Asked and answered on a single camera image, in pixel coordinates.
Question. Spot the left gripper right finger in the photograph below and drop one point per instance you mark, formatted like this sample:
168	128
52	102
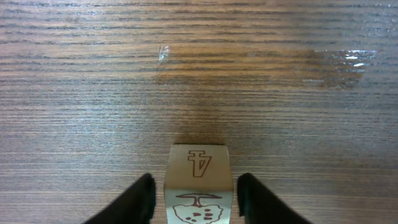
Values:
258	205

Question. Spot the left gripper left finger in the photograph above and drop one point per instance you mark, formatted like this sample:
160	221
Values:
135	205

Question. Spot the white block number four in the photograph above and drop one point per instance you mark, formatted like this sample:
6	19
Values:
198	187

